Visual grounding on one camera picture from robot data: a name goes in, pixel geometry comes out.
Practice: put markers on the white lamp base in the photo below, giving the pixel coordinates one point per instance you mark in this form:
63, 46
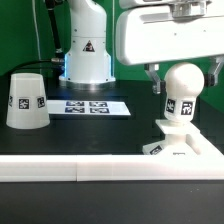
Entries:
175, 142

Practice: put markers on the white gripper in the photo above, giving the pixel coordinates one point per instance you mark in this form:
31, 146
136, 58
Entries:
153, 31

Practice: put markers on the white lamp bulb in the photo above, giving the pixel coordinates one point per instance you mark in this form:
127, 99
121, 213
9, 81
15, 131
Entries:
184, 82

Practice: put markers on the white marker sheet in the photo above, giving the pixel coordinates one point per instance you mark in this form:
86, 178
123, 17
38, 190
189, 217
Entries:
100, 108

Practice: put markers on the white L-shaped fence wall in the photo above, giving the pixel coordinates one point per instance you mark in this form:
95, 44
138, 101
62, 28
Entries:
207, 164

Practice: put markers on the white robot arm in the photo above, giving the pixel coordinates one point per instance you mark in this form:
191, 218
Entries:
87, 63

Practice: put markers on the white lamp shade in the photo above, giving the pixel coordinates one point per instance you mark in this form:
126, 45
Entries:
27, 104

